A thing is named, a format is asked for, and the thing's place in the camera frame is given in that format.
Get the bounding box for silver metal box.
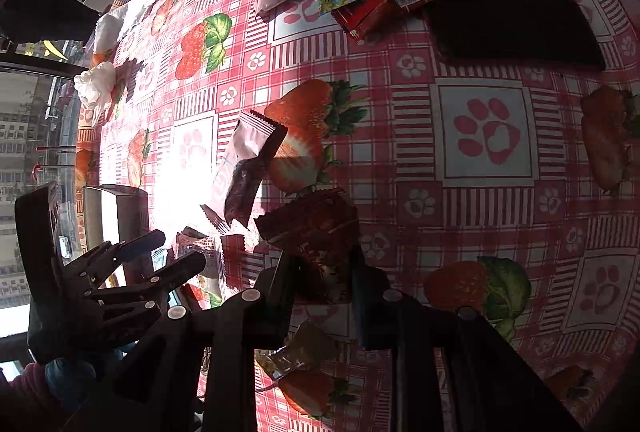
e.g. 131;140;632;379
81;184;152;265

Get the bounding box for golden brown snack packet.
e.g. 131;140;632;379
254;321;341;384

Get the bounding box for bright red snack packet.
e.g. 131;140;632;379
331;0;439;45

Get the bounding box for person's left hand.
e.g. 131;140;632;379
44;357;98;410

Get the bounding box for dark purple snack packet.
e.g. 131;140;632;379
223;158;265;231

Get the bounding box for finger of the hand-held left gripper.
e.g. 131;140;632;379
62;229;167;285
85;252;207;313

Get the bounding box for long pink snack packet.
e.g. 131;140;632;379
200;109;289;233

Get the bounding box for crumpled white tissue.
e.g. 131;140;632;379
74;60;119;109

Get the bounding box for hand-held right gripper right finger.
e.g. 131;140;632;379
350;244;586;432

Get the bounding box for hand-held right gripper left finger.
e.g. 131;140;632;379
95;254;297;432

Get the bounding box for dark red snack packet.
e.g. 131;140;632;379
254;188;362;305

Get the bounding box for black tray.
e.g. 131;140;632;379
424;0;607;72

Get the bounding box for white cloth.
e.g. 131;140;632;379
94;0;162;53

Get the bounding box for red white snack packet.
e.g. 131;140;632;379
175;226;251;299

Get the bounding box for strawberry print tablecloth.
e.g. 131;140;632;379
74;0;640;432

